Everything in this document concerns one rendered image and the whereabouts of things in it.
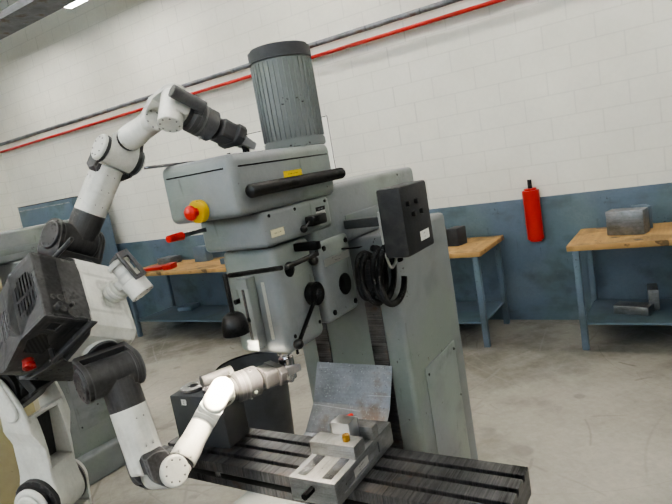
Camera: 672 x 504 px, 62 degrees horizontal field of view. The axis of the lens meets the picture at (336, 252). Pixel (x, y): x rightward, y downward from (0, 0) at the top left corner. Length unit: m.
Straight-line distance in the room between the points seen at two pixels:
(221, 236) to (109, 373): 0.46
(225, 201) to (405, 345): 0.85
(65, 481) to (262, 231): 0.95
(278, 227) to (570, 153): 4.27
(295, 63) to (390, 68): 4.31
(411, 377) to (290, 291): 0.61
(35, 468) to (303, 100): 1.34
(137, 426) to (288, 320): 0.47
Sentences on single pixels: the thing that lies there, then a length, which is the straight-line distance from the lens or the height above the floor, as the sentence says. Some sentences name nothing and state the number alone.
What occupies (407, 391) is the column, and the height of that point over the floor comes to 1.01.
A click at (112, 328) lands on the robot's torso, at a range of 1.58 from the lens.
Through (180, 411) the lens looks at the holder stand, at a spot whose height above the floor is 1.07.
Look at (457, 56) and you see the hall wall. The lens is 5.84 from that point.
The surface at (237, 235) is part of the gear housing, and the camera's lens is 1.58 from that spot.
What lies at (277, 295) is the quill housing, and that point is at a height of 1.49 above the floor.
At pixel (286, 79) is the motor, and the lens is 1.80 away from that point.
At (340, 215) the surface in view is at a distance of 1.84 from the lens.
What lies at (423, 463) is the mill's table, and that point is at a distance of 1.77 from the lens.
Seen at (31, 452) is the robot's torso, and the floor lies 1.16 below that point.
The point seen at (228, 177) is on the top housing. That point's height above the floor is 1.83.
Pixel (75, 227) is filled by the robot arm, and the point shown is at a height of 1.77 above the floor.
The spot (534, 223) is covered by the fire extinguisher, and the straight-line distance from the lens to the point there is 5.54.
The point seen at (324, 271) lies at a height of 1.51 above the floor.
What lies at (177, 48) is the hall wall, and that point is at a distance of 7.93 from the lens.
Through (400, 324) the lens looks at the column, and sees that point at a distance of 1.95.
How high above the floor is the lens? 1.82
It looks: 9 degrees down
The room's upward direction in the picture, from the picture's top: 10 degrees counter-clockwise
